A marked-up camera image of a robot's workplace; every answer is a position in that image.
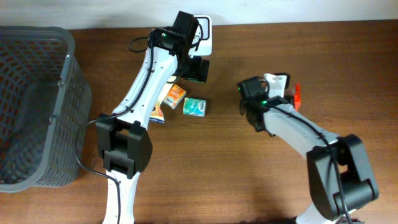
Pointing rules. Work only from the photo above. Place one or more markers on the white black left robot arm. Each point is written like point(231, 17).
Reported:
point(124, 144)

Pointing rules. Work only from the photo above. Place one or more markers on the orange tissue pack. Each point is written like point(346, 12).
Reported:
point(174, 96)

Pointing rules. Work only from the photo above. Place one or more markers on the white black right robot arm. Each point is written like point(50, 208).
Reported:
point(340, 176)

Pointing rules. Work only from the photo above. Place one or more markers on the teal tissue pack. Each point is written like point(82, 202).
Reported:
point(194, 107)

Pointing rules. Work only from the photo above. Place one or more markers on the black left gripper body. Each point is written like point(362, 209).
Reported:
point(193, 71)

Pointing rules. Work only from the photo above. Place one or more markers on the grey plastic basket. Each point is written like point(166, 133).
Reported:
point(45, 98)

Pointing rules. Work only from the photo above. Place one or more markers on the red snack bag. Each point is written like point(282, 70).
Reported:
point(297, 96)

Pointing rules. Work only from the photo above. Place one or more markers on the yellow snack bag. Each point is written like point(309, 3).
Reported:
point(157, 115)

